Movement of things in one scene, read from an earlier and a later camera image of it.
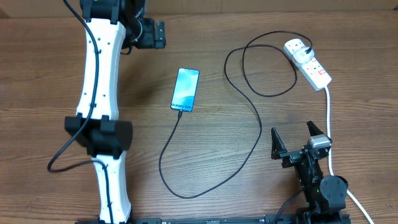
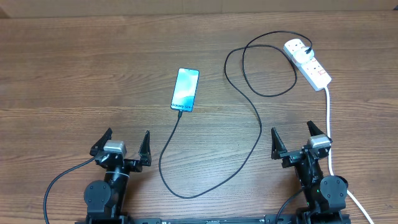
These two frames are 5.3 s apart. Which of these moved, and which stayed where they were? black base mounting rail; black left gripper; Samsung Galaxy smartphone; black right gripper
Moved: black left gripper
Stayed: Samsung Galaxy smartphone; black base mounting rail; black right gripper
